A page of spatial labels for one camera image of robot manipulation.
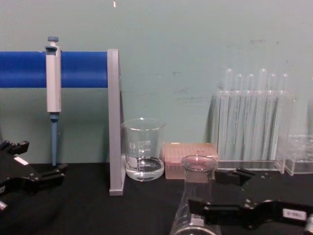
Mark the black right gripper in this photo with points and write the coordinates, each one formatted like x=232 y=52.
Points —
x=271 y=211

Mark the grey and blue micropipette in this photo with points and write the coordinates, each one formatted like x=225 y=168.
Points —
x=53 y=83

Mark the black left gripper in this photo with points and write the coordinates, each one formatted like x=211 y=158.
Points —
x=12 y=173

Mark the grey stand with blue bar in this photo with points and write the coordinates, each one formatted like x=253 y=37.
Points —
x=115 y=122

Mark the clear plastic tube rack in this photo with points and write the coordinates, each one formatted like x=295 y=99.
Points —
x=300 y=166

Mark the clear glass beaker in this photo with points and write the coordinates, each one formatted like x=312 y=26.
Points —
x=144 y=137

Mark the pink pipette tip box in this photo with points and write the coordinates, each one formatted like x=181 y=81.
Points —
x=176 y=156

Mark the black table cloth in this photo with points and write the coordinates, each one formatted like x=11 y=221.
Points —
x=97 y=215

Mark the clear glass conical flask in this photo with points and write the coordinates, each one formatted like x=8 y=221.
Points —
x=193 y=186

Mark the clear acrylic pipette rack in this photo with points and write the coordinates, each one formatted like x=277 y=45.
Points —
x=254 y=166

